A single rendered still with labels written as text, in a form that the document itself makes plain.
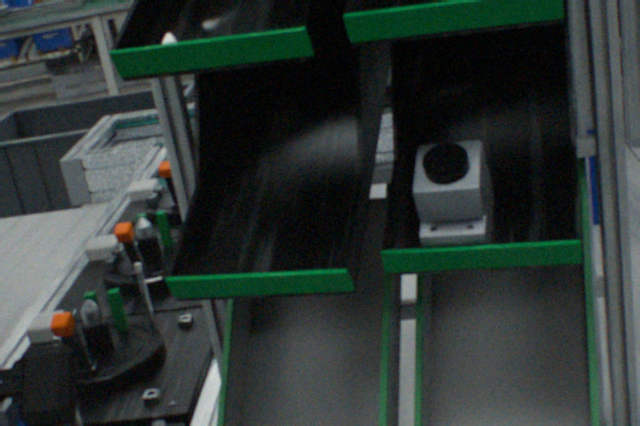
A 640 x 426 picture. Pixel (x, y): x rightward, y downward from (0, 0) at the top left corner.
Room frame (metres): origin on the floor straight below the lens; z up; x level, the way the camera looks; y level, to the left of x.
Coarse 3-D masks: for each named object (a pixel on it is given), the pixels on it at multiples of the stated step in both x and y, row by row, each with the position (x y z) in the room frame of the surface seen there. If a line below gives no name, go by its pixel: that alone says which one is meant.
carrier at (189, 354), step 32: (32, 320) 1.08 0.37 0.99; (96, 320) 0.96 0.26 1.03; (128, 320) 1.03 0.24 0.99; (160, 320) 1.06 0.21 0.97; (96, 352) 0.96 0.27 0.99; (128, 352) 0.95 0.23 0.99; (160, 352) 0.95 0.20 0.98; (192, 352) 0.96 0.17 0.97; (96, 384) 0.90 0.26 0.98; (128, 384) 0.91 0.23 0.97; (160, 384) 0.90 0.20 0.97; (192, 384) 0.89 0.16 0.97; (96, 416) 0.86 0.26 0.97; (128, 416) 0.85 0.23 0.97; (160, 416) 0.84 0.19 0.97; (192, 416) 0.85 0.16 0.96
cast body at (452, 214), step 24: (432, 144) 0.62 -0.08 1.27; (456, 144) 0.60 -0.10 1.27; (480, 144) 0.61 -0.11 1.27; (432, 168) 0.59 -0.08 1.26; (456, 168) 0.58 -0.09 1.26; (480, 168) 0.59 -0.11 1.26; (432, 192) 0.58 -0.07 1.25; (456, 192) 0.58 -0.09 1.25; (480, 192) 0.58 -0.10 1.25; (432, 216) 0.59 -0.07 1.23; (456, 216) 0.59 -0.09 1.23; (480, 216) 0.58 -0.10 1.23; (432, 240) 0.59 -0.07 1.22; (456, 240) 0.58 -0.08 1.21; (480, 240) 0.58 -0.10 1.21
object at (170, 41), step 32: (160, 0) 0.70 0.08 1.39; (192, 0) 0.68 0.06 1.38; (224, 0) 0.67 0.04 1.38; (256, 0) 0.66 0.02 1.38; (288, 0) 0.65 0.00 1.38; (320, 0) 0.62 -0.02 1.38; (128, 32) 0.64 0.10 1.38; (160, 32) 0.66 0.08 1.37; (192, 32) 0.65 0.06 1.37; (224, 32) 0.64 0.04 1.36; (256, 32) 0.63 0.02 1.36; (288, 32) 0.58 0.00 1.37; (320, 32) 0.61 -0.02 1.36; (128, 64) 0.62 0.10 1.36; (160, 64) 0.61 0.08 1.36; (192, 64) 0.61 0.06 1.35; (224, 64) 0.60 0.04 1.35; (256, 64) 0.60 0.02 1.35
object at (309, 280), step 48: (336, 0) 0.82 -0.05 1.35; (336, 48) 0.83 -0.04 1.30; (384, 48) 0.78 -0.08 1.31; (240, 96) 0.81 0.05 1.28; (288, 96) 0.79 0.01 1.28; (336, 96) 0.77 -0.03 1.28; (384, 96) 0.75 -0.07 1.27; (240, 144) 0.75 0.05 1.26; (288, 144) 0.74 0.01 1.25; (336, 144) 0.72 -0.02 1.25; (240, 192) 0.70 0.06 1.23; (288, 192) 0.69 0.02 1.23; (336, 192) 0.67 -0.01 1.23; (192, 240) 0.66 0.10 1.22; (240, 240) 0.66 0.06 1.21; (288, 240) 0.64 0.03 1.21; (336, 240) 0.63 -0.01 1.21; (192, 288) 0.61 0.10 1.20; (240, 288) 0.60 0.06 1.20; (288, 288) 0.59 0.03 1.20; (336, 288) 0.58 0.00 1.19
